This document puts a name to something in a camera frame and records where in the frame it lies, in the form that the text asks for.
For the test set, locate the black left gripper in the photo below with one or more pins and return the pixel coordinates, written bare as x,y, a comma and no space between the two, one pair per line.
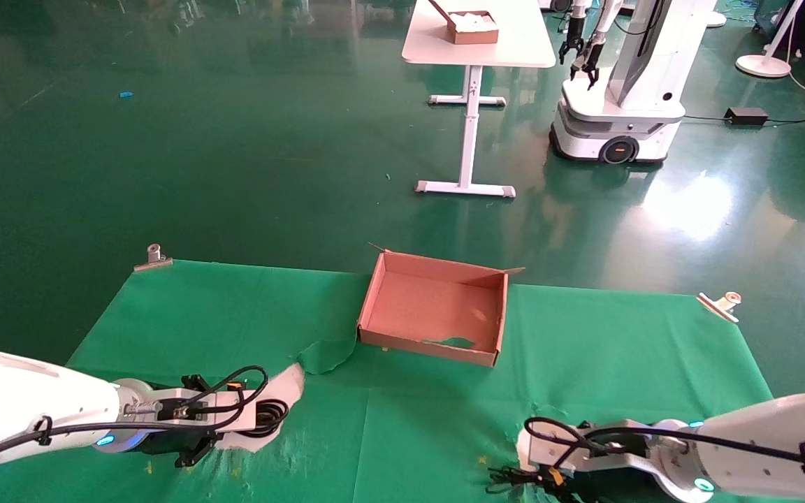
161,442

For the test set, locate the black background robot gripper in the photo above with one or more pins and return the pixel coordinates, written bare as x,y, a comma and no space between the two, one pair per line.
588,61
572,43

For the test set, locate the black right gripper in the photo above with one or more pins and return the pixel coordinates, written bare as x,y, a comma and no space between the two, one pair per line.
612,483

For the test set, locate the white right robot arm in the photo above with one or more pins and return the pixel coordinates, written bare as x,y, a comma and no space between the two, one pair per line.
780,419

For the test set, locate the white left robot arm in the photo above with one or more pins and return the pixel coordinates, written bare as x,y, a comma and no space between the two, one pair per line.
25,395

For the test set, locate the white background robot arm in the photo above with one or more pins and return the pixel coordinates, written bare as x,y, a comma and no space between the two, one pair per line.
611,17
579,12

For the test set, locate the small brown cardboard box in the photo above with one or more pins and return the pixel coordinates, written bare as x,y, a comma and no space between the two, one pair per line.
472,37

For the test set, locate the open brown cardboard box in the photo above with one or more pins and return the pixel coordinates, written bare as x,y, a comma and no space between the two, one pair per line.
430,307

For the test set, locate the white height-adjustable table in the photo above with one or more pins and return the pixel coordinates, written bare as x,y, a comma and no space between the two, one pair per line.
514,42

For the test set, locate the white wheeled background robot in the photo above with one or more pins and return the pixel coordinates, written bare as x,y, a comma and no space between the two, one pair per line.
605,119

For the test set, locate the white packing material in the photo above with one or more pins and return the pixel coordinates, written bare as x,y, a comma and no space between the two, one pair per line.
476,21

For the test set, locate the white round base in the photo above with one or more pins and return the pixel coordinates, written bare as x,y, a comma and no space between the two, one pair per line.
715,19

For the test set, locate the metal cloth clip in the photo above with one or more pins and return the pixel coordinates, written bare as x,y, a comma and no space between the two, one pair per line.
153,263
717,305

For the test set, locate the black power adapter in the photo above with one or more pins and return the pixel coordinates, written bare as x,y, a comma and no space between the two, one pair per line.
746,116

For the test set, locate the green table cloth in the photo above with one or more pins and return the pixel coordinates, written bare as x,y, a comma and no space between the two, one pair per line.
409,419

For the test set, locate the white floor stand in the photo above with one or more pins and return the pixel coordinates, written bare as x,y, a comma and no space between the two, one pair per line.
764,66

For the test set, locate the left wrist camera housing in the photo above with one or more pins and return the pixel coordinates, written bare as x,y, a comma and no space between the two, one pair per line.
165,400

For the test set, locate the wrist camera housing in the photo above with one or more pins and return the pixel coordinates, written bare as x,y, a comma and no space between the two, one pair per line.
626,457
165,400

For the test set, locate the right wrist camera housing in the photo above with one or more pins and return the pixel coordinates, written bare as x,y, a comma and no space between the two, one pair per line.
626,457

